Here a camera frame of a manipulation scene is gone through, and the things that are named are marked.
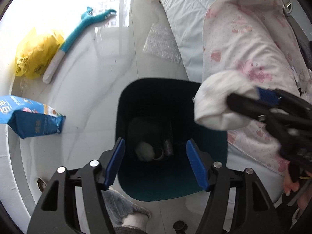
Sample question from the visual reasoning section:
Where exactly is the tall cardboard tape roll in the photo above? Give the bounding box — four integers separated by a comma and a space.
153, 148, 164, 161

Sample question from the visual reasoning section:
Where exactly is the black trash bin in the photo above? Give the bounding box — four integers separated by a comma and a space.
115, 78, 227, 202

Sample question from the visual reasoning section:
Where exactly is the person right hand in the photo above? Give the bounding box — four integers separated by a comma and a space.
283, 170, 311, 211

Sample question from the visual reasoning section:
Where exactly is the grey fuzzy slipper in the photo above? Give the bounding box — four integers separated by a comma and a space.
102, 188, 151, 234

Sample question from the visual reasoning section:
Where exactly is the pink patterned white quilt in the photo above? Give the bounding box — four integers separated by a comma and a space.
203, 0, 311, 174

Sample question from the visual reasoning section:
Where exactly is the blue snack bag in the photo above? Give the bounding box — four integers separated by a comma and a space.
1, 95, 66, 139

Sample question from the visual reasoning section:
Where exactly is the yellow plastic bag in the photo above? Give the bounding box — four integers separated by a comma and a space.
14, 27, 65, 80

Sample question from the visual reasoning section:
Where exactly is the teal long-handled brush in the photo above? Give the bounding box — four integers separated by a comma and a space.
42, 7, 117, 84

